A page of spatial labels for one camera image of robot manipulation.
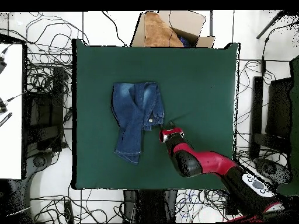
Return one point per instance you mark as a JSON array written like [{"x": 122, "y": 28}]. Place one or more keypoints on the cardboard box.
[{"x": 186, "y": 22}]

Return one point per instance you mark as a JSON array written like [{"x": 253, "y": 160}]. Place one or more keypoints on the white table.
[{"x": 11, "y": 144}]

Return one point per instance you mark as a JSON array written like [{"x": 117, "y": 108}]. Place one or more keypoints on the dark green table cloth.
[{"x": 198, "y": 93}]

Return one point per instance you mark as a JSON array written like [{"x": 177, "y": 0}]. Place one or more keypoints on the brown cloth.
[{"x": 156, "y": 32}]

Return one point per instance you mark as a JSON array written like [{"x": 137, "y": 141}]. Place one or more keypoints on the black power strip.
[{"x": 69, "y": 212}]

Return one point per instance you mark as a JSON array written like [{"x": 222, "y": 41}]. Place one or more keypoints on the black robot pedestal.
[{"x": 149, "y": 205}]

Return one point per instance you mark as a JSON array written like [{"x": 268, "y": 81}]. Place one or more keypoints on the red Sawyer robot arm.
[{"x": 210, "y": 161}]

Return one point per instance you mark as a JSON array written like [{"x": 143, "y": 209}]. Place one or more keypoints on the black slanted rod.
[{"x": 268, "y": 25}]

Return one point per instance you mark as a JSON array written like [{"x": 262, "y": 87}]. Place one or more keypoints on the green covered side table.
[{"x": 294, "y": 116}]

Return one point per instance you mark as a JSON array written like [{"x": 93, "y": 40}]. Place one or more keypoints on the black label strip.
[{"x": 5, "y": 119}]

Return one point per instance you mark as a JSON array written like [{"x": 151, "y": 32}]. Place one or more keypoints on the blue denim jeans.
[{"x": 128, "y": 109}]

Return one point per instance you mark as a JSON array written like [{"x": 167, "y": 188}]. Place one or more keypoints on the black office chair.
[
  {"x": 278, "y": 107},
  {"x": 46, "y": 112}
]

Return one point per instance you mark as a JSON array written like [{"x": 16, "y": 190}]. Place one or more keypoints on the dark blue fabric item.
[{"x": 184, "y": 42}]

